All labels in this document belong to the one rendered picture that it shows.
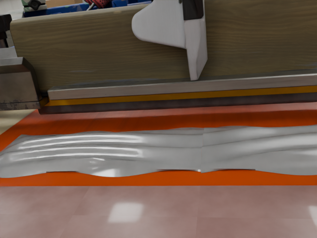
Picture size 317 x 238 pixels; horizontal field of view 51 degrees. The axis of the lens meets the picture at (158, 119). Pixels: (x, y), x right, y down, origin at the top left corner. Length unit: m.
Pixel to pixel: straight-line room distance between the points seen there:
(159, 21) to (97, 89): 0.09
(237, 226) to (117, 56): 0.19
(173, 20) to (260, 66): 0.09
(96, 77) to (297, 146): 0.19
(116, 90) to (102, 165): 0.08
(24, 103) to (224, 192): 0.22
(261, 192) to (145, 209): 0.07
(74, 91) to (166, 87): 0.09
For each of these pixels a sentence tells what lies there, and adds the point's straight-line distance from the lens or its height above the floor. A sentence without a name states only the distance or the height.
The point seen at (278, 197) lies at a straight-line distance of 0.21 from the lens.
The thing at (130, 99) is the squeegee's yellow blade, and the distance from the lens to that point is 0.33.
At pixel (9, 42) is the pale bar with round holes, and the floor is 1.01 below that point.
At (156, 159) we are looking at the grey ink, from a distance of 0.24.
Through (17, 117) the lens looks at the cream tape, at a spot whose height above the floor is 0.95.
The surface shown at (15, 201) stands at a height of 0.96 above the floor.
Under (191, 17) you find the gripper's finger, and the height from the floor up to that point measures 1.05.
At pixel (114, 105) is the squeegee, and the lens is 0.34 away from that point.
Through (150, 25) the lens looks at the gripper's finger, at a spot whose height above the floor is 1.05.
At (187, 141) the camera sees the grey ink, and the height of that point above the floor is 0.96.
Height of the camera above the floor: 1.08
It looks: 23 degrees down
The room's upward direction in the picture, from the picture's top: 7 degrees counter-clockwise
